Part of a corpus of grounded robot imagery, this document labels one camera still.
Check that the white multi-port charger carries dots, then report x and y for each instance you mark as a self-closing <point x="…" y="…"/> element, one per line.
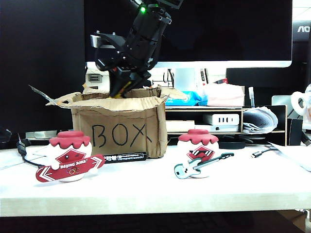
<point x="221" y="119"/>

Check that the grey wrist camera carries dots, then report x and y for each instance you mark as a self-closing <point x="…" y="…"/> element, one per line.
<point x="96" y="41"/>

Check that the black permanent marker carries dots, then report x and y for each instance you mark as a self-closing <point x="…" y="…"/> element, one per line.
<point x="126" y="157"/>

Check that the white paper sheet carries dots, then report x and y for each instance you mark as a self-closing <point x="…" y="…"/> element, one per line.
<point x="292" y="155"/>

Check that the flat silver metal plate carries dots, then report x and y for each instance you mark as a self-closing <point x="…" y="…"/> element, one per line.
<point x="41" y="134"/>

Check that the red white guitar mascot doll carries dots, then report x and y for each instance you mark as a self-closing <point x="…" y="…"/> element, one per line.
<point x="198" y="145"/>

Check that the beige flat box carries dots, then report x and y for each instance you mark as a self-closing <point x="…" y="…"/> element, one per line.
<point x="179" y="125"/>

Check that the flat white device box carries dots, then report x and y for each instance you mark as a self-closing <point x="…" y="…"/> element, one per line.
<point x="219" y="128"/>

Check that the small black box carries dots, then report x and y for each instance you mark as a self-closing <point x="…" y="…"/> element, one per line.
<point x="294" y="132"/>

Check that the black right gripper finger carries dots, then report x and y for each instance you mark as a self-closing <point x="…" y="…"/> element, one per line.
<point x="119" y="81"/>
<point x="139" y="81"/>

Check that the red white snowboard mascot doll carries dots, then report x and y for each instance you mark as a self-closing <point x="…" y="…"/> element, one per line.
<point x="70" y="157"/>

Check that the blue wet wipes pack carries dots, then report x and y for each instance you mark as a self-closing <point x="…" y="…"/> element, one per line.
<point x="189" y="98"/>

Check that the pink white tissue pack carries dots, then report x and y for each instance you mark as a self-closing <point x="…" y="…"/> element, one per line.
<point x="224" y="95"/>

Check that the black AOC monitor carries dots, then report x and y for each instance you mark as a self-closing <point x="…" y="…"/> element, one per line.
<point x="302" y="48"/>

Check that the grey socket panel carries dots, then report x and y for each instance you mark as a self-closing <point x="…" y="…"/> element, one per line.
<point x="94" y="77"/>

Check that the black round puck base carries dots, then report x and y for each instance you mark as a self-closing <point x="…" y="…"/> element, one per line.
<point x="232" y="145"/>

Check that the cardboard box marked BOX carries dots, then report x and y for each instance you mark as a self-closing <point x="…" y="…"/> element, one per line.
<point x="116" y="114"/>

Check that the wooden desk shelf riser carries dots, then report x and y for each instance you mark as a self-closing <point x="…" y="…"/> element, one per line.
<point x="281" y="121"/>

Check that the dark monitor panel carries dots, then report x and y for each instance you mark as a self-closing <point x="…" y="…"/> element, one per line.
<point x="36" y="60"/>

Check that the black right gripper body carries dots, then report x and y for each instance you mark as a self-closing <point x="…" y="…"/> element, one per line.
<point x="131" y="54"/>

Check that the black screen behind shelf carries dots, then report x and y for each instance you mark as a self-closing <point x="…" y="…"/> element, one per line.
<point x="258" y="77"/>

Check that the large silver-framed monitor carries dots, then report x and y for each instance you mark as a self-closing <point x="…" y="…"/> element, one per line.
<point x="218" y="29"/>

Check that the rolled newspaper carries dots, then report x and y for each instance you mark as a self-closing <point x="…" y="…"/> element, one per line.
<point x="260" y="121"/>

